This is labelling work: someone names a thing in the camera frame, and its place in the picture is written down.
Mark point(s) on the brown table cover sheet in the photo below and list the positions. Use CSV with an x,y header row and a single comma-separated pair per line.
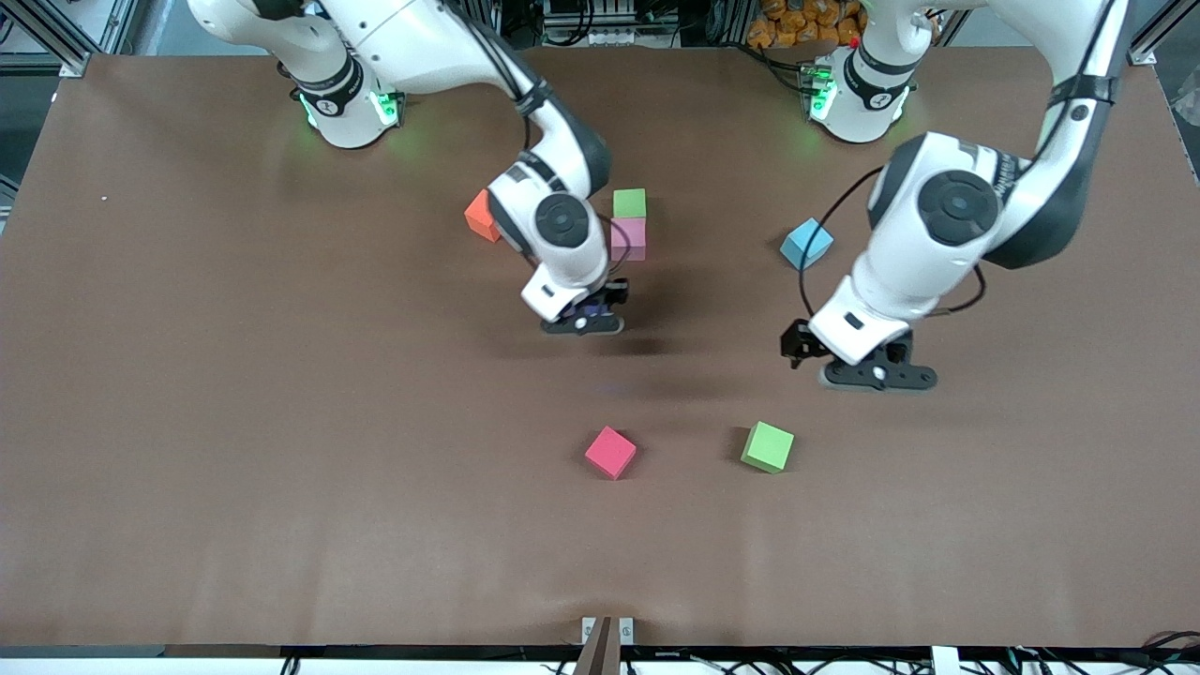
x,y
281,422

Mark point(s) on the light blue foam cube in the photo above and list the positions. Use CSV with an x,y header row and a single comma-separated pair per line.
x,y
806,244

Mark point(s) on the pile of orange objects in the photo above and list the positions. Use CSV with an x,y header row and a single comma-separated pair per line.
x,y
797,23

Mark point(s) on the green foam cube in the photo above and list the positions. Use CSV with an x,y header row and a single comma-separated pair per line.
x,y
629,203
768,446

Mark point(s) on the small white bracket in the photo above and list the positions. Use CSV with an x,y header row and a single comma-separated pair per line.
x,y
945,661

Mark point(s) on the purple foam cube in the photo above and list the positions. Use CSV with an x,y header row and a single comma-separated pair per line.
x,y
589,308

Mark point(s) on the orange foam cube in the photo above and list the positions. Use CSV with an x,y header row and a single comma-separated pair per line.
x,y
480,217

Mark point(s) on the red foam cube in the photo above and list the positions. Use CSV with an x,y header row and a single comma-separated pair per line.
x,y
610,452

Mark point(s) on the grey metal rack unit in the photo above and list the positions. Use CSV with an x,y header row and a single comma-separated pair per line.
x,y
600,36

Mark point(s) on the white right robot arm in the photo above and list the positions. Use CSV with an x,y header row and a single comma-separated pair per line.
x,y
422,47

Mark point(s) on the metal bracket with brown post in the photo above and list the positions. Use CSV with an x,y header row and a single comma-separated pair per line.
x,y
600,647

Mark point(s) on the aluminium frame profile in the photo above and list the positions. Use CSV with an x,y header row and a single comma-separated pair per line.
x,y
75,64
1142,52

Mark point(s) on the pink foam cube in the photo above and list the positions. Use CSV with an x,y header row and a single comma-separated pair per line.
x,y
636,240

